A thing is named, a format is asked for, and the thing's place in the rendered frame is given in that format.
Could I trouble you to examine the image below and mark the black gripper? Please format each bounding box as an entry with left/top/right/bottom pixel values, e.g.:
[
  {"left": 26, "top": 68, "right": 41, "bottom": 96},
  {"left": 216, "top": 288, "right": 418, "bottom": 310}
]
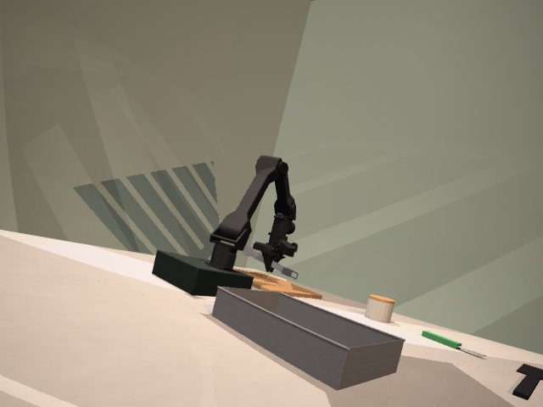
[{"left": 253, "top": 230, "right": 288, "bottom": 272}]

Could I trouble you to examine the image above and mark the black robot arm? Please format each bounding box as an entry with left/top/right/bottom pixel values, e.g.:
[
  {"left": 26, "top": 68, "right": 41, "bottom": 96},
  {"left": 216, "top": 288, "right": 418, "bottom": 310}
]
[{"left": 204, "top": 155, "right": 298, "bottom": 272}]

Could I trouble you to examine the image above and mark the light brown wooden board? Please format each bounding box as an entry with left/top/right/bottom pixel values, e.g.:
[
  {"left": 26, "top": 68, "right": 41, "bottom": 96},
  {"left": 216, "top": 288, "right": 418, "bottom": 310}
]
[{"left": 233, "top": 268, "right": 323, "bottom": 299}]

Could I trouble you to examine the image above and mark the beige canister with orange lid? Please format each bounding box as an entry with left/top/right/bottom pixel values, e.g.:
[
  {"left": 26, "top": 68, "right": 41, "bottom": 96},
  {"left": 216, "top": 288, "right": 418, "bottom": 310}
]
[{"left": 365, "top": 295, "right": 395, "bottom": 323}]

